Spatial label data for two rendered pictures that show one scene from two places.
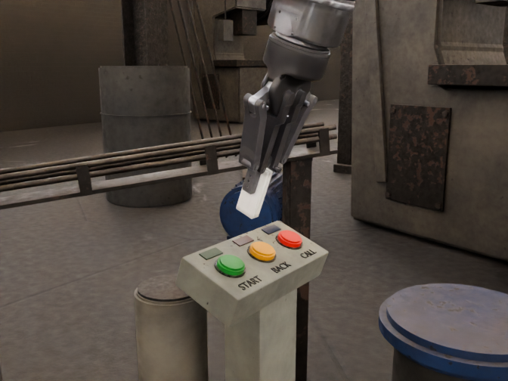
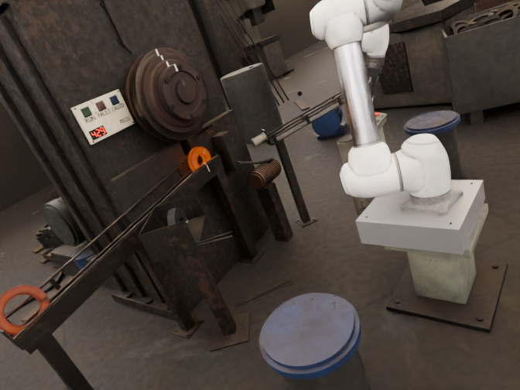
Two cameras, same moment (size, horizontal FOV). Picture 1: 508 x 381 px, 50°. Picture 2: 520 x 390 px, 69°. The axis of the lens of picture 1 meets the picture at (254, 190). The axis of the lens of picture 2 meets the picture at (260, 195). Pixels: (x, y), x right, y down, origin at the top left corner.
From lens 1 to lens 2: 1.49 m
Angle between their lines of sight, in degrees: 11
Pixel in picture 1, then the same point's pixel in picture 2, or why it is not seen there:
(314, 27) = (378, 63)
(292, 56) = (374, 70)
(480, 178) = (425, 69)
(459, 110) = (408, 41)
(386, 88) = not seen: hidden behind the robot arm
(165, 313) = (350, 144)
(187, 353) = not seen: hidden behind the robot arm
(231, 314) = not seen: hidden behind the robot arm
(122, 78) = (237, 80)
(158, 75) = (253, 73)
